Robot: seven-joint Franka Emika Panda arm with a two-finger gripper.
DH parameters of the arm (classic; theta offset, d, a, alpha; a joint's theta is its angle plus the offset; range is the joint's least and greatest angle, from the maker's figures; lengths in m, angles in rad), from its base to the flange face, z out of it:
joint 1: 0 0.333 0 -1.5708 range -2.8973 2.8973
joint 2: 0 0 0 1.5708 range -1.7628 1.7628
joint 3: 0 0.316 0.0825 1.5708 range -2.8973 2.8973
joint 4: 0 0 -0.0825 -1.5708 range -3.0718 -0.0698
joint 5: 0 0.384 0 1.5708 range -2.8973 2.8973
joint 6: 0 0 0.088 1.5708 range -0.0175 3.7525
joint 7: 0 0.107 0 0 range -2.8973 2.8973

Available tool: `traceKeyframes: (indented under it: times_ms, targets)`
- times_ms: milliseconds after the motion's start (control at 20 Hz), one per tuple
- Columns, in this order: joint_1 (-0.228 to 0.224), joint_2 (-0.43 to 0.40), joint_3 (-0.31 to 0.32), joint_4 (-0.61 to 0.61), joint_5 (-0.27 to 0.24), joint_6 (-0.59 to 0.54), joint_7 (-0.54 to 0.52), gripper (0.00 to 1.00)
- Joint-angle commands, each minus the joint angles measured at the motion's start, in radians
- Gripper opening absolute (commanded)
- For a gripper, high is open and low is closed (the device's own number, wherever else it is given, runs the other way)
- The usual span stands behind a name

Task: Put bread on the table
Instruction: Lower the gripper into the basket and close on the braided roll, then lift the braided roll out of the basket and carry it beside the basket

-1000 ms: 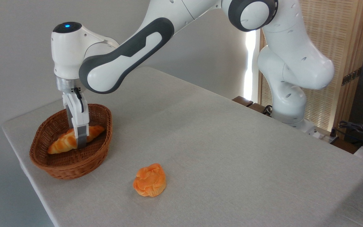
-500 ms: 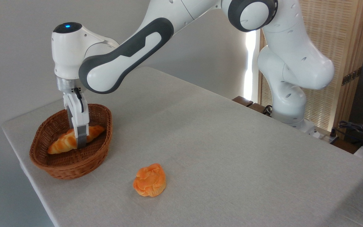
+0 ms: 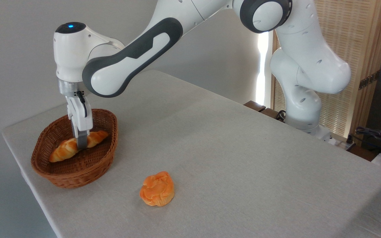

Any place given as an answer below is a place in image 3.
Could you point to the black screen hinge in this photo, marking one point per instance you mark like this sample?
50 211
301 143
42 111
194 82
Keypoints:
369 80

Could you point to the bamboo folding screen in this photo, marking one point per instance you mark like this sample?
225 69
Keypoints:
365 39

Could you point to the long twisted bread loaf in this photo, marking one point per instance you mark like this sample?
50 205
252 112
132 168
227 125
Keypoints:
63 150

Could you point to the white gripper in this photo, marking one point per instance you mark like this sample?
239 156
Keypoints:
82 119

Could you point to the white power strip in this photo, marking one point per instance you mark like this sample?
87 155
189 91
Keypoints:
337 141

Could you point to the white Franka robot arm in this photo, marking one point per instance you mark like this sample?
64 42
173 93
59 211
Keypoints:
184 19

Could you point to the round orange bread bun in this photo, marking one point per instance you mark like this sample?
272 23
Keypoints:
157 189

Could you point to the dark wooden block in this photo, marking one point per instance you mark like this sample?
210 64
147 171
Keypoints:
271 113
254 105

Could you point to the beige tablecloth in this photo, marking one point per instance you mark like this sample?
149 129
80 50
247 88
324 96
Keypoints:
243 165

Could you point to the brown wicker basket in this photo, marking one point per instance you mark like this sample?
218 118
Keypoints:
78 168

